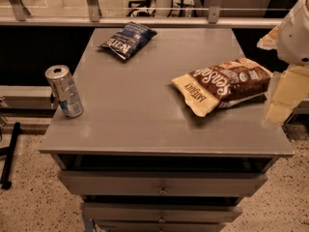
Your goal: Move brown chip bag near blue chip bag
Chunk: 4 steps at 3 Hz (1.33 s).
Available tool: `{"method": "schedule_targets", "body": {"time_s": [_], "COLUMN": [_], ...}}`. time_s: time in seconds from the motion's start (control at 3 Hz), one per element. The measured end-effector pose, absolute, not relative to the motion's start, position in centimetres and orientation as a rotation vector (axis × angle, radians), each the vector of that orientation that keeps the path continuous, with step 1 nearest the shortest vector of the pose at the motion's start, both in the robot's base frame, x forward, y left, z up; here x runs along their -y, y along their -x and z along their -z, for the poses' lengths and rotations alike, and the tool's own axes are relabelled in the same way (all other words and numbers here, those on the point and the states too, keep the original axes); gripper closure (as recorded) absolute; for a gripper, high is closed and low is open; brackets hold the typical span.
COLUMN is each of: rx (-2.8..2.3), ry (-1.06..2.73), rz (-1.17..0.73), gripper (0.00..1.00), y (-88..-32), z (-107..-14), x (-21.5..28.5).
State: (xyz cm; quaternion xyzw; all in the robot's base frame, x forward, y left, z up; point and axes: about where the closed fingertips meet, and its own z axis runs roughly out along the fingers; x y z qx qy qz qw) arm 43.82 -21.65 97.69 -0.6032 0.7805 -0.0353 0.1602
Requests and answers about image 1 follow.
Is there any top grey drawer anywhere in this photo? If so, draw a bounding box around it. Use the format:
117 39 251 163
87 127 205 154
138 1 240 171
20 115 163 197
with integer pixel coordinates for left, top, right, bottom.
59 170 267 197

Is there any black office chair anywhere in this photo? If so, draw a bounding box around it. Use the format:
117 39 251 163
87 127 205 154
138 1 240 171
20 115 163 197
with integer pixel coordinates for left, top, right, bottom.
127 0 155 17

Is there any brown chip bag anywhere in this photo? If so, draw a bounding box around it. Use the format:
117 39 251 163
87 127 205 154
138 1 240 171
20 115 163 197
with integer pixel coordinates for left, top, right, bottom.
171 58 272 117

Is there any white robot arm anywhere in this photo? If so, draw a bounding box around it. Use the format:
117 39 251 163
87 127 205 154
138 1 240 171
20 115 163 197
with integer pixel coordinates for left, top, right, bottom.
257 0 309 124

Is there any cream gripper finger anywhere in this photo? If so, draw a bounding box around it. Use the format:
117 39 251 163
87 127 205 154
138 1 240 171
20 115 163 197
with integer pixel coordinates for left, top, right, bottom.
257 25 279 50
265 101 292 124

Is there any silver blue drink can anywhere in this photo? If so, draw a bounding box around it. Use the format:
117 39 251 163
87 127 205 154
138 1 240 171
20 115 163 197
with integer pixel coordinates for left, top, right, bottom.
45 65 83 118

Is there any grey drawer cabinet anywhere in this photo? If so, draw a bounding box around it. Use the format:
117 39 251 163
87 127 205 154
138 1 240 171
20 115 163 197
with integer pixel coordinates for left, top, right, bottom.
38 27 295 232

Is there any metal window railing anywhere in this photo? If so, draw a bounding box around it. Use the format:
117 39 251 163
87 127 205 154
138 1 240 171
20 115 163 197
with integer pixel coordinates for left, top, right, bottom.
0 0 281 28

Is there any middle grey drawer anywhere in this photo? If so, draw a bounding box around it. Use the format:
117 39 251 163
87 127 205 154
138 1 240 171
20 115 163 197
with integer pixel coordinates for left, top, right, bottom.
82 203 242 223

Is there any black stand leg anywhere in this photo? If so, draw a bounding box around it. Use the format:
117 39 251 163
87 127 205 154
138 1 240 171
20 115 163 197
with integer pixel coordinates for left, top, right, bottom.
0 122 22 189

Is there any blue chip bag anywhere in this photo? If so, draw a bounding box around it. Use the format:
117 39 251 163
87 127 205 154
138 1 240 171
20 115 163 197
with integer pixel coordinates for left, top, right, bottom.
99 21 157 60

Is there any grey drawer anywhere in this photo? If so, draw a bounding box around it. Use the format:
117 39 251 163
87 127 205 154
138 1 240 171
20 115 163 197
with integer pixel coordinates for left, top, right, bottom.
82 203 242 223
59 170 267 197
98 221 224 232

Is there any bottom grey drawer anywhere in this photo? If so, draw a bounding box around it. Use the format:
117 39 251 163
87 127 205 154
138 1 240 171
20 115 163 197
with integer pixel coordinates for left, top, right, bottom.
98 221 224 232

